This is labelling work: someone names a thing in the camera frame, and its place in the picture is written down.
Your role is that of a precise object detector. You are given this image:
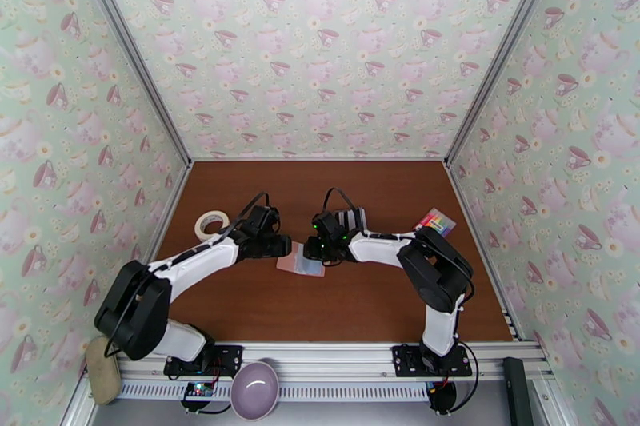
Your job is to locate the grey-blue credit card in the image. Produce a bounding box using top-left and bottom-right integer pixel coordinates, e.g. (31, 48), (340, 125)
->
(295, 255), (322, 276)

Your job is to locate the beige masking tape roll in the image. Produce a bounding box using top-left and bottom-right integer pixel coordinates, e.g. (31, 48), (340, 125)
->
(194, 209), (232, 243)

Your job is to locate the highlighter pen pack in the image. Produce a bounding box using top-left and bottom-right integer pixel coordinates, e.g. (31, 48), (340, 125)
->
(412, 208), (457, 241)

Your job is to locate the purple bowl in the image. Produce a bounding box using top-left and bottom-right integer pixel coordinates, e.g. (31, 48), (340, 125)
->
(230, 360), (280, 422)

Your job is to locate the small circuit board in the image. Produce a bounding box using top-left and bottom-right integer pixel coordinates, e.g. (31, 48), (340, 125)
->
(183, 381), (216, 400)

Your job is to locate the black round disc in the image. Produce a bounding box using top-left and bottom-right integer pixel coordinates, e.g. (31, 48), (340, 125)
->
(427, 380), (458, 413)

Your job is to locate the black rectangular box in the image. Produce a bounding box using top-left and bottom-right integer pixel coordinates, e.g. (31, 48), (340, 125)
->
(502, 356), (535, 426)

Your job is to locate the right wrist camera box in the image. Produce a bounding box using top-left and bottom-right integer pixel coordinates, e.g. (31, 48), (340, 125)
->
(312, 212), (341, 235)

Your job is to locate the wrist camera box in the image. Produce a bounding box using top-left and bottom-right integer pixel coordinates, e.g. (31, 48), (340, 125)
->
(248, 205), (281, 236)
(312, 212), (341, 235)

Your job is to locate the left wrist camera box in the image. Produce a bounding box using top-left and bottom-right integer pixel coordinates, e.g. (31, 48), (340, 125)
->
(248, 205), (281, 236)

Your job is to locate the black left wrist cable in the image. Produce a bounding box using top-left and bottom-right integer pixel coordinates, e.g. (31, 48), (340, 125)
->
(218, 191), (281, 243)

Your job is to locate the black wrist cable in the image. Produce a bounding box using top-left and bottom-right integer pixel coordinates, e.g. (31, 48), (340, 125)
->
(218, 191), (281, 243)
(323, 187), (358, 213)

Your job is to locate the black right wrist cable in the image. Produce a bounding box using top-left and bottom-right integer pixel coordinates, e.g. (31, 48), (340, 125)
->
(323, 187), (358, 213)

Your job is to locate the aluminium table side rail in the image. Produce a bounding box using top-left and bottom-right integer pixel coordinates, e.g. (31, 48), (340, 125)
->
(122, 163), (194, 340)
(446, 161), (522, 340)

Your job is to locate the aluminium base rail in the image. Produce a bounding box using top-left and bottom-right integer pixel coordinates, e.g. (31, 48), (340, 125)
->
(114, 341), (549, 382)

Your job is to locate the white slotted cable duct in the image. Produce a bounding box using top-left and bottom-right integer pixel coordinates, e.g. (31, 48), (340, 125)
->
(119, 381), (431, 402)

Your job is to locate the black base cable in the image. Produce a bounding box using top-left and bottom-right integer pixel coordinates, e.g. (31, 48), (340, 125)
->
(461, 342), (481, 412)

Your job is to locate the aluminium frame corner post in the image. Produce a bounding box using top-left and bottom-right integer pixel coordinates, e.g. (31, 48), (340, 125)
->
(67, 0), (194, 166)
(445, 0), (571, 166)

